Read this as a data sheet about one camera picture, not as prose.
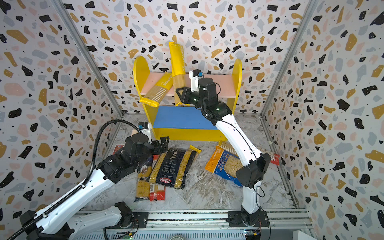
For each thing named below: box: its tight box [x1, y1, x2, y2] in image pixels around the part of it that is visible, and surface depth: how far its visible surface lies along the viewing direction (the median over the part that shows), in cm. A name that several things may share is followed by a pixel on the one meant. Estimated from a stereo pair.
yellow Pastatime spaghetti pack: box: [139, 71, 173, 108], surface depth 73 cm
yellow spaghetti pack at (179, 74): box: [169, 41, 188, 107], surface depth 68 cm
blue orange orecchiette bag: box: [205, 140, 244, 187], surface depth 92 cm
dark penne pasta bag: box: [149, 145, 202, 190], surface depth 85 cm
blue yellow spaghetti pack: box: [134, 156, 153, 202], surface depth 83 cm
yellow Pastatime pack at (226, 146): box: [218, 140, 238, 155], surface depth 102 cm
